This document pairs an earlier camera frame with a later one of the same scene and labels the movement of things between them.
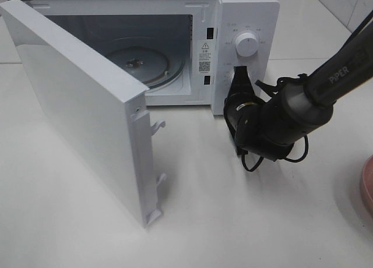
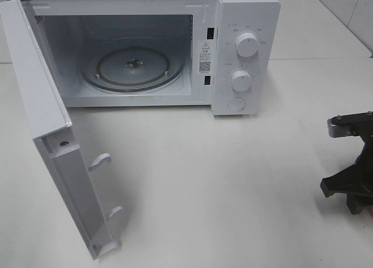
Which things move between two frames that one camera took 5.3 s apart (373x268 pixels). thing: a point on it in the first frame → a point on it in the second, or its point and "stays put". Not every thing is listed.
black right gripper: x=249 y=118 → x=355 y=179
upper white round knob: x=246 y=44 stays put
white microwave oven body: x=180 y=45 stays put
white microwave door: x=97 y=105 → x=48 y=118
